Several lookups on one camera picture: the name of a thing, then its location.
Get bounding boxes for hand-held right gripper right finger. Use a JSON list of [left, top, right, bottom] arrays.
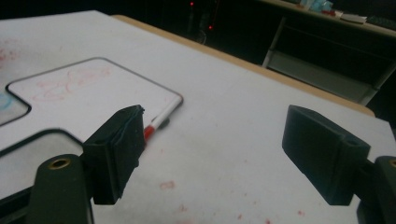
[[281, 105, 372, 206]]

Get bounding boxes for pale blue items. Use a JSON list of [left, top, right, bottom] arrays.
[[298, 0, 334, 12]]

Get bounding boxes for dark device with red lights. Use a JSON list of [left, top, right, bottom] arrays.
[[186, 0, 219, 45]]

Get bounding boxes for dark keyboard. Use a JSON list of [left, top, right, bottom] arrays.
[[367, 15, 396, 32]]

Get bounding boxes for white table sheet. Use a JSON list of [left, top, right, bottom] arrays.
[[0, 9, 396, 224]]

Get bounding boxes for white metal frame desk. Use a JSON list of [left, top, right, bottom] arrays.
[[255, 0, 396, 106]]

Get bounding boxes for white marker pen red cap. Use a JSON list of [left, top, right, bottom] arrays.
[[143, 96, 183, 144]]

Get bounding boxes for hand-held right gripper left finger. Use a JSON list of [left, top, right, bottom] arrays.
[[81, 105, 146, 205]]

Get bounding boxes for white paddle whiteboard black rim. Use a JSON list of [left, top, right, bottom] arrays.
[[0, 56, 185, 157]]

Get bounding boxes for white book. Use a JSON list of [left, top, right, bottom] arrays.
[[339, 12, 368, 24]]

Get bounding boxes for wooden table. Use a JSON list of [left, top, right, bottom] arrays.
[[111, 13, 376, 118]]

